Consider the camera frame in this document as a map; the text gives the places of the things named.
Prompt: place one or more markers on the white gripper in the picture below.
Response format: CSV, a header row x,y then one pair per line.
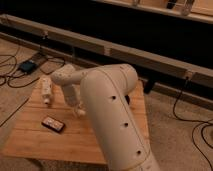
x,y
72,98

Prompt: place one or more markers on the long wooden bench rail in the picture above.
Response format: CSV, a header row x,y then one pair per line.
x,y
142,58

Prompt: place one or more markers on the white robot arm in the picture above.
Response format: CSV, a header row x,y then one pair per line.
x,y
103,91

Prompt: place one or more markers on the dark power adapter box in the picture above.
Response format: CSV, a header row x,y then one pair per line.
x,y
27,67

